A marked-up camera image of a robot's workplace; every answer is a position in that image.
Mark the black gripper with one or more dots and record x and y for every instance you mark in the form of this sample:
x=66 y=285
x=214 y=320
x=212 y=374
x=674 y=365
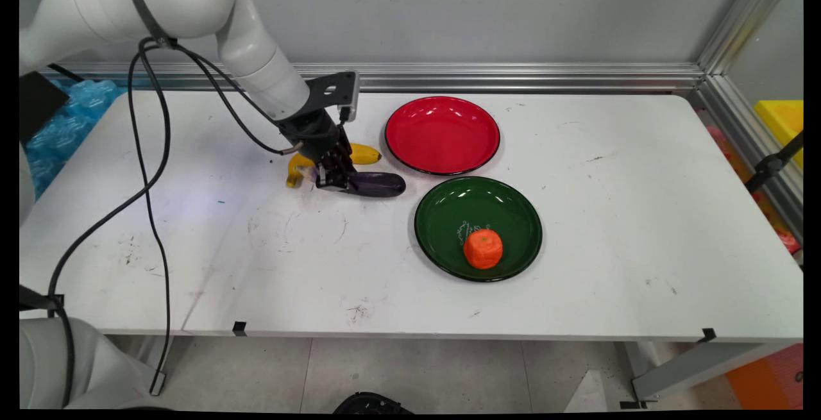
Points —
x=314 y=133

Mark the dark purple eggplant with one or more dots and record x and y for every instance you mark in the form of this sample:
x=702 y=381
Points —
x=380 y=184

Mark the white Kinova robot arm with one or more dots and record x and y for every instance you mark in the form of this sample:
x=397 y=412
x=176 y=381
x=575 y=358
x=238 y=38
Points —
x=192 y=3

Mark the yellow banana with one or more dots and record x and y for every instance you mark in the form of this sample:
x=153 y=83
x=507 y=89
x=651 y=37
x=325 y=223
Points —
x=365 y=154

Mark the red round plate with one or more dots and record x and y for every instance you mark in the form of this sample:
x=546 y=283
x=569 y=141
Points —
x=442 y=134

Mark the green round plate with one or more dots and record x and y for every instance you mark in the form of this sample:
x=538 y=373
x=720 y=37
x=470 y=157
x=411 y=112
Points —
x=449 y=215

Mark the orange mandarin fruit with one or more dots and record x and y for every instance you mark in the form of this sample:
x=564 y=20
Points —
x=483 y=249

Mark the black tape piece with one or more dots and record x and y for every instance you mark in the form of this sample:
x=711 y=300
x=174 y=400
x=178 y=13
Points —
x=239 y=328
x=708 y=335

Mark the black round floor object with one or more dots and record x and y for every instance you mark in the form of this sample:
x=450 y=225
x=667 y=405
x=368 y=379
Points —
x=372 y=403

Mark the blue plastic bag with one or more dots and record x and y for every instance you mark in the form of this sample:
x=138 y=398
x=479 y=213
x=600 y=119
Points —
x=77 y=125

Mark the black box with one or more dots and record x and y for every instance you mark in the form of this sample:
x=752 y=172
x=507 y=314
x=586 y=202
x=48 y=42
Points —
x=40 y=104

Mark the grey table leg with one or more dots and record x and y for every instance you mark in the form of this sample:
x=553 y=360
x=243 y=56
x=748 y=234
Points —
x=699 y=369

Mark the black stand clamp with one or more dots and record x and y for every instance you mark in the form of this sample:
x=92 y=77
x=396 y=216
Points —
x=770 y=165

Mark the pink red packaging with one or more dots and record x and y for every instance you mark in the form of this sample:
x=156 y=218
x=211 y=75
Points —
x=779 y=224

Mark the yellow plastic bin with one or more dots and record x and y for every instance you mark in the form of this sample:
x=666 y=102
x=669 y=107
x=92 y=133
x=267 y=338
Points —
x=784 y=122

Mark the orange box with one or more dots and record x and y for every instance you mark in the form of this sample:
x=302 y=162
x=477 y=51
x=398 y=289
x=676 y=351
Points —
x=766 y=378

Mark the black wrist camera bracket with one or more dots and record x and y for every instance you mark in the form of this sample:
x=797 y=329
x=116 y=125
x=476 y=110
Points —
x=327 y=92

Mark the aluminium frame rail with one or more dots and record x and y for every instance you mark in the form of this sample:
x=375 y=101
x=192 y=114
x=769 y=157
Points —
x=513 y=77
x=750 y=144

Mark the aluminium frame post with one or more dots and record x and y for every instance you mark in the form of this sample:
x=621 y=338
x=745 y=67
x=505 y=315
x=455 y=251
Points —
x=747 y=19

